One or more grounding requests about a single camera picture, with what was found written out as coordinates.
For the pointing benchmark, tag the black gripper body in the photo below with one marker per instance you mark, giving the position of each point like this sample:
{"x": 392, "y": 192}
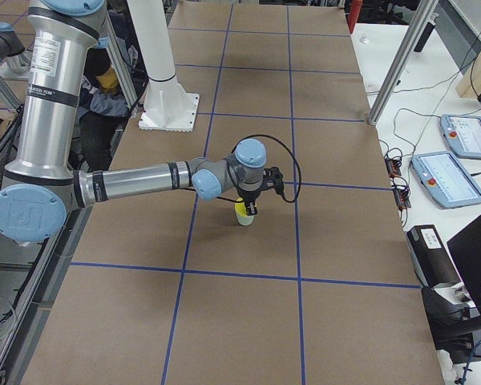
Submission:
{"x": 248, "y": 197}

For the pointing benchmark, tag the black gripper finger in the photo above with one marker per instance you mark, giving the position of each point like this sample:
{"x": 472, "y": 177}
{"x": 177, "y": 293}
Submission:
{"x": 251, "y": 208}

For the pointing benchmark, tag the yellow plastic cup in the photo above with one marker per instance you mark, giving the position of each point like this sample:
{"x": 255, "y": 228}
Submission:
{"x": 240, "y": 208}

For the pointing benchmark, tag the pale green plastic cup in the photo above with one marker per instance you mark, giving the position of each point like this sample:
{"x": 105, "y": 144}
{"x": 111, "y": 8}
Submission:
{"x": 245, "y": 220}

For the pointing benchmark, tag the seated person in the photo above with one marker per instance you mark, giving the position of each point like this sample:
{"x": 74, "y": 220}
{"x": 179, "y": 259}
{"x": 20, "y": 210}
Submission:
{"x": 102, "y": 104}

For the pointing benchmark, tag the black mini computer box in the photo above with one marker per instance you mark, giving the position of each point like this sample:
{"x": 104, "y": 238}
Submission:
{"x": 431, "y": 260}

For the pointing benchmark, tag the clear tape roll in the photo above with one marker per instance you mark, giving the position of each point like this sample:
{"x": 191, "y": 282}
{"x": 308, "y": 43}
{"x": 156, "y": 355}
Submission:
{"x": 364, "y": 39}

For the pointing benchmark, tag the near blue teach pendant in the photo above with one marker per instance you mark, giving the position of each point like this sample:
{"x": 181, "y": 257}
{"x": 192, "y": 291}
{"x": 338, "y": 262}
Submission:
{"x": 446, "y": 180}

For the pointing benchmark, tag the blue teach pendant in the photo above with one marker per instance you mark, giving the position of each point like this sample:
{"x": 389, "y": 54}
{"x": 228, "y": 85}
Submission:
{"x": 462, "y": 134}
{"x": 446, "y": 180}

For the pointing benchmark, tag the far blue teach pendant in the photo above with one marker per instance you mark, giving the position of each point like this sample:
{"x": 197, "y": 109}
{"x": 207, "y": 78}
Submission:
{"x": 462, "y": 134}

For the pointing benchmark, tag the black computer monitor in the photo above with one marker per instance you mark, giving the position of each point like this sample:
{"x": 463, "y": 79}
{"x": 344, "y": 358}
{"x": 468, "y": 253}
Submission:
{"x": 449, "y": 325}

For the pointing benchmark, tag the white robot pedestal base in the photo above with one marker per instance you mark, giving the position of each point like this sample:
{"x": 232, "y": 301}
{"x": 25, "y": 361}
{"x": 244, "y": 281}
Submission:
{"x": 166, "y": 106}

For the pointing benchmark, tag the aluminium frame post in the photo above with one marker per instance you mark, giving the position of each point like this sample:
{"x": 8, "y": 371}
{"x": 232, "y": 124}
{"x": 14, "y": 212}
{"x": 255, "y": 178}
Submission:
{"x": 409, "y": 41}

